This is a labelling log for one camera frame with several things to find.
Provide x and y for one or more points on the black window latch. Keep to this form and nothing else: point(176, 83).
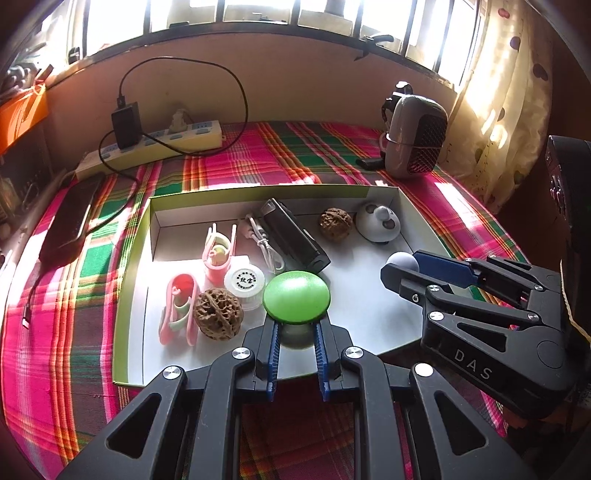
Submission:
point(74, 55)

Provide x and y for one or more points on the black window hook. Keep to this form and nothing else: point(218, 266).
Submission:
point(378, 38)

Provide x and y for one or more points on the white dome toy grey knob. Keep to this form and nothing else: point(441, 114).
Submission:
point(369, 226)

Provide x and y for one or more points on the black charger adapter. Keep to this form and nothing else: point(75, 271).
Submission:
point(127, 127)

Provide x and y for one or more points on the orange box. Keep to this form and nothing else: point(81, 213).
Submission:
point(21, 120)

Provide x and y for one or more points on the plastic bag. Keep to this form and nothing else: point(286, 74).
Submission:
point(11, 76)

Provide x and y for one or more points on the black smartphone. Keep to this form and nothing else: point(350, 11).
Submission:
point(69, 221)

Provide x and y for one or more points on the grey heater with mesh grille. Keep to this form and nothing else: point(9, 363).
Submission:
point(406, 134)

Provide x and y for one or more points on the brown walnut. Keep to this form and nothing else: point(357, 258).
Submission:
point(337, 224)
point(217, 314)

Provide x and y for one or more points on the black window frame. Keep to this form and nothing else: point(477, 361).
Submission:
point(231, 26)

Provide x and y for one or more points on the cream power strip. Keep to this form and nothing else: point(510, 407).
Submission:
point(207, 141)

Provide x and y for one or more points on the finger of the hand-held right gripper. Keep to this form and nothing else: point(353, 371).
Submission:
point(438, 267)
point(406, 286)

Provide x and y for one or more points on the white plug adapter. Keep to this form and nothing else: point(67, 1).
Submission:
point(178, 122)

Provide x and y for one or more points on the white cardboard box green rim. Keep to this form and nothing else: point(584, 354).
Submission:
point(360, 286)

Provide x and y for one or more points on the white round jar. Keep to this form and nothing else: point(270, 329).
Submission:
point(244, 281)

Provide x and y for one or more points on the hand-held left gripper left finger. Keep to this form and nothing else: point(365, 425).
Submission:
point(272, 355)

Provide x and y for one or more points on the plaid cloth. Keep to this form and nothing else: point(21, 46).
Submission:
point(300, 152)

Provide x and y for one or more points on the small grey ball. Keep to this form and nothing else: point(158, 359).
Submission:
point(401, 262)

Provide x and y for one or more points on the black rectangular device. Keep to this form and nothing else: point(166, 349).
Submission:
point(295, 240)

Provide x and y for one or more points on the cream dotted curtain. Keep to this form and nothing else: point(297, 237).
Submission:
point(508, 115)

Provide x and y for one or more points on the green round dome lid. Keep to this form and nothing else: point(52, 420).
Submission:
point(295, 295)

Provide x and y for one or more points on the pink plastic clip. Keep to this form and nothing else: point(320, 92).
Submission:
point(184, 282)
point(217, 270)

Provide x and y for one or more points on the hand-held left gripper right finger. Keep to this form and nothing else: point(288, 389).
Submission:
point(323, 355)

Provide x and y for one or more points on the small black object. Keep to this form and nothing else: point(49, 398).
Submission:
point(369, 163)

